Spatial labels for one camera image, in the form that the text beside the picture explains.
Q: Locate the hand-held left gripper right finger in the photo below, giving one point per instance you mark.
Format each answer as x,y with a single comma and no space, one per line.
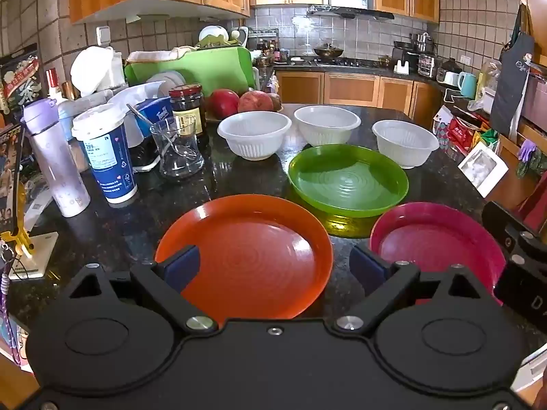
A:
367,264

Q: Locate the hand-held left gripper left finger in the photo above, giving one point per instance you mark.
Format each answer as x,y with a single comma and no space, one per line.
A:
183,262

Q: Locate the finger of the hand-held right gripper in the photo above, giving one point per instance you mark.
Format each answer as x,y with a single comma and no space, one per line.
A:
508,226

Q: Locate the orange plastic plate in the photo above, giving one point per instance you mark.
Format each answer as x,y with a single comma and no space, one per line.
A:
256,256

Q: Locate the pink plastic plate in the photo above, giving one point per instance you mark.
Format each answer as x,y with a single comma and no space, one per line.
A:
436,239

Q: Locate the green plastic plate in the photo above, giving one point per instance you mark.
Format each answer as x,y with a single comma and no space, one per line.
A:
348,179

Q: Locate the white ribbed plastic bowl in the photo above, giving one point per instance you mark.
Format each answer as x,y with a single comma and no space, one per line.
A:
404,145
254,134
327,126

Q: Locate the red cloth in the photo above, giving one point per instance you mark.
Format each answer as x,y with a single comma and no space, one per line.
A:
534,209

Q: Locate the purple rubber gloves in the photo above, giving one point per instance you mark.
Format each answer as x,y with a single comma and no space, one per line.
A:
527,158

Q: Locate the pile of red snack packets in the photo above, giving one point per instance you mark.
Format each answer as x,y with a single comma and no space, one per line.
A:
459,130

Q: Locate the blue paper cup with lid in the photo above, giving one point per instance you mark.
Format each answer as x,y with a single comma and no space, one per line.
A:
113,162

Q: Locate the silver metal appliance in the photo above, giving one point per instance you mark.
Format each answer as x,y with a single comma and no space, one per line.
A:
536,94

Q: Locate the black apron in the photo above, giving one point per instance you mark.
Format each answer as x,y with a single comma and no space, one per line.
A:
510,85

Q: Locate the mint green kettle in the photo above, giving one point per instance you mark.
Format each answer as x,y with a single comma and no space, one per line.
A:
466,85

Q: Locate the clear plastic jar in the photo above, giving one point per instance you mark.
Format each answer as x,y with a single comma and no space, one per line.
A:
489,79

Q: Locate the dark sauce jar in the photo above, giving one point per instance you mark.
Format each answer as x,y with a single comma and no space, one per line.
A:
188,111

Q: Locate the blue tissue pack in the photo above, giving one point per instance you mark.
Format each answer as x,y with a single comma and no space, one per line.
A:
156,113

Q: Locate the metal spoon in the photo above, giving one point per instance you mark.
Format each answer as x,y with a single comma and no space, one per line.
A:
141,116

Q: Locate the purple water bottle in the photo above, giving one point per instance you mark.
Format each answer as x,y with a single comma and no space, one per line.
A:
55,166

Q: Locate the white rice cooker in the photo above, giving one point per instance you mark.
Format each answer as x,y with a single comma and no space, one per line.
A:
448,74

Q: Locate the red apple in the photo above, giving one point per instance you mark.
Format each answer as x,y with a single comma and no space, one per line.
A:
223,103
255,101

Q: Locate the wooden base cabinets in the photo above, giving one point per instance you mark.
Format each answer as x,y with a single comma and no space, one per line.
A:
350,89

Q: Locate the clear plastic bag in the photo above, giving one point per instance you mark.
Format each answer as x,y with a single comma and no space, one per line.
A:
132,92

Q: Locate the brown kiwi fruit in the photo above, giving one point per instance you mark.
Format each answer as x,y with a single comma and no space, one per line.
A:
275,101

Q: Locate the white knife holder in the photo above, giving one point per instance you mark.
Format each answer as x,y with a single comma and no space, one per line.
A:
401,68

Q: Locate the printed picture box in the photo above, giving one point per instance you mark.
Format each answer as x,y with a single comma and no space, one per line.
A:
8,179

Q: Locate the black coffee machine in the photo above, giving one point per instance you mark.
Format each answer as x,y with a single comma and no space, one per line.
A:
404,57

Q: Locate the gas stove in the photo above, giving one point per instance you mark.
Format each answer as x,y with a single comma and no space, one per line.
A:
350,63

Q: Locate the cream dish cloth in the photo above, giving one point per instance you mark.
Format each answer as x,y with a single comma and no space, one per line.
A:
158,54

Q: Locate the white plastic bag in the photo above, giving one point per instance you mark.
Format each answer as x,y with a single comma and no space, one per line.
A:
96,70

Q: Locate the dark wok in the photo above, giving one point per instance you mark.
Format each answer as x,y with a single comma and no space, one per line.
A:
328,51

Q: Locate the white bottle with red cap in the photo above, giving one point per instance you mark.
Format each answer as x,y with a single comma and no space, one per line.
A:
54,87

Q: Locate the row of condiment bottles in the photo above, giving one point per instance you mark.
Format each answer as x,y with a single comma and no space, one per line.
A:
271,51

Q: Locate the black snack bag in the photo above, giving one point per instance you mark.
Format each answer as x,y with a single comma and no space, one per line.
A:
21,77

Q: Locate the range hood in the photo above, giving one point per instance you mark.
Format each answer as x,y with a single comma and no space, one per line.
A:
350,13

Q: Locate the white wall socket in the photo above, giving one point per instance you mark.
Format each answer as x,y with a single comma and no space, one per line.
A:
103,35

